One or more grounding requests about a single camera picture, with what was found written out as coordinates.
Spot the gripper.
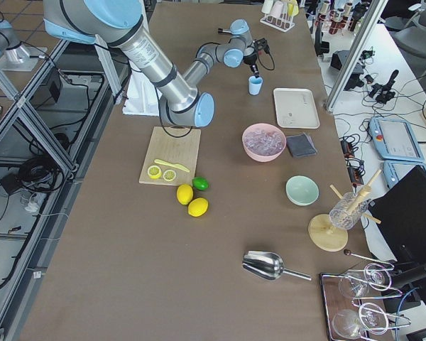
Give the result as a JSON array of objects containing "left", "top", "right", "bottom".
[{"left": 244, "top": 50, "right": 261, "bottom": 78}]

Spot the blue plastic cup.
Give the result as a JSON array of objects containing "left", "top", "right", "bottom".
[{"left": 248, "top": 76, "right": 263, "bottom": 95}]

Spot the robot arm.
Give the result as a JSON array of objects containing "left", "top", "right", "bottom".
[{"left": 43, "top": 0, "right": 260, "bottom": 128}]

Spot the pink plastic cup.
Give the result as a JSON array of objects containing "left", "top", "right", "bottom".
[{"left": 269, "top": 1, "right": 284, "bottom": 18}]

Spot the pink bowl of ice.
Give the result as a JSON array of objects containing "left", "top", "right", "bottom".
[{"left": 241, "top": 123, "right": 286, "bottom": 163}]

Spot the white plastic cup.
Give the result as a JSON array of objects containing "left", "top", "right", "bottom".
[{"left": 261, "top": 0, "right": 273, "bottom": 15}]

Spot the yellow plastic cup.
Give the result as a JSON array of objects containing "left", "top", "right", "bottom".
[{"left": 287, "top": 0, "right": 299, "bottom": 16}]

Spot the steel ice scoop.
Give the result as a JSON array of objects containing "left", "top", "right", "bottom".
[{"left": 242, "top": 251, "right": 312, "bottom": 281}]

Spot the beige rabbit tray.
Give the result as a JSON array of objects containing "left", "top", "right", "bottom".
[{"left": 273, "top": 88, "right": 320, "bottom": 129}]

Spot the steel muddler rod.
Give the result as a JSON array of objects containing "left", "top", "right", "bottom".
[{"left": 217, "top": 28, "right": 231, "bottom": 35}]

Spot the grey folded cloth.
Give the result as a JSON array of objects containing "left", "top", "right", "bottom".
[{"left": 286, "top": 133, "right": 317, "bottom": 158}]

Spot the wooden cutting board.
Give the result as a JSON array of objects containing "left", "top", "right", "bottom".
[{"left": 139, "top": 126, "right": 201, "bottom": 186}]

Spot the yellow plastic knife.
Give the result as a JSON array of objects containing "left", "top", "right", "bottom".
[{"left": 154, "top": 158, "right": 190, "bottom": 173}]

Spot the green lime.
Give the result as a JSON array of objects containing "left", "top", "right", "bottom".
[{"left": 192, "top": 177, "right": 209, "bottom": 191}]

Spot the green ceramic bowl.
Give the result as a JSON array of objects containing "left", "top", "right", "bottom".
[{"left": 285, "top": 175, "right": 320, "bottom": 206}]

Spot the lemon half right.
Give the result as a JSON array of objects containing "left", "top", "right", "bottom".
[{"left": 163, "top": 169, "right": 177, "bottom": 182}]

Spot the lemon half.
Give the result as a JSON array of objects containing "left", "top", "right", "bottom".
[
  {"left": 163, "top": 169, "right": 177, "bottom": 182},
  {"left": 147, "top": 165, "right": 163, "bottom": 179}
]

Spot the yellow lemon far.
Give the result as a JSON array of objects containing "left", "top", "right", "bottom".
[{"left": 176, "top": 184, "right": 194, "bottom": 205}]

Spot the yellow lemon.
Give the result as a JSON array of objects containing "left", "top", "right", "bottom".
[
  {"left": 187, "top": 197, "right": 209, "bottom": 217},
  {"left": 176, "top": 184, "right": 194, "bottom": 205}
]

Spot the lemon half left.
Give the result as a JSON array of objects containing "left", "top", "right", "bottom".
[{"left": 147, "top": 165, "right": 163, "bottom": 179}]

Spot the yellow lemon near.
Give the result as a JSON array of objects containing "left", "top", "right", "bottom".
[{"left": 187, "top": 197, "right": 209, "bottom": 217}]

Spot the blue teach pendant upper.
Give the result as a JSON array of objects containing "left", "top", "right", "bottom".
[{"left": 368, "top": 117, "right": 425, "bottom": 162}]

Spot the blue teach pendant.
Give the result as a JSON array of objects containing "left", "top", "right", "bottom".
[
  {"left": 368, "top": 117, "right": 425, "bottom": 162},
  {"left": 383, "top": 160, "right": 426, "bottom": 189}
]

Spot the textured clear glass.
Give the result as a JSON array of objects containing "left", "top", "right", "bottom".
[{"left": 329, "top": 192, "right": 368, "bottom": 230}]

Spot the blue teach pendant lower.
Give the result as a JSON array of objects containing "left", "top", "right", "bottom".
[{"left": 383, "top": 160, "right": 426, "bottom": 189}]

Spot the wooden glass drying stand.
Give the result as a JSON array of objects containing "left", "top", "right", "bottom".
[{"left": 308, "top": 169, "right": 381, "bottom": 251}]

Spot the black computer monitor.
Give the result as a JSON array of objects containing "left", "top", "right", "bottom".
[{"left": 369, "top": 166, "right": 426, "bottom": 264}]

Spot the upper wine glass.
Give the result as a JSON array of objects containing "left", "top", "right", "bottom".
[{"left": 338, "top": 263, "right": 392, "bottom": 299}]

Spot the wine glass rack tray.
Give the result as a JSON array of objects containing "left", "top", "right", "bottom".
[{"left": 319, "top": 273, "right": 411, "bottom": 340}]

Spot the lower wine glass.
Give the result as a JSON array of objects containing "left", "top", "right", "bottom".
[{"left": 332, "top": 303, "right": 389, "bottom": 340}]

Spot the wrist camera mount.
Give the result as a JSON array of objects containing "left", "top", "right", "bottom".
[{"left": 253, "top": 38, "right": 270, "bottom": 55}]

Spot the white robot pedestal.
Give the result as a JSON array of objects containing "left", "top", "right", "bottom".
[{"left": 123, "top": 60, "right": 160, "bottom": 116}]

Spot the aluminium frame post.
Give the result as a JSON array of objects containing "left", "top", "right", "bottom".
[{"left": 324, "top": 0, "right": 388, "bottom": 114}]

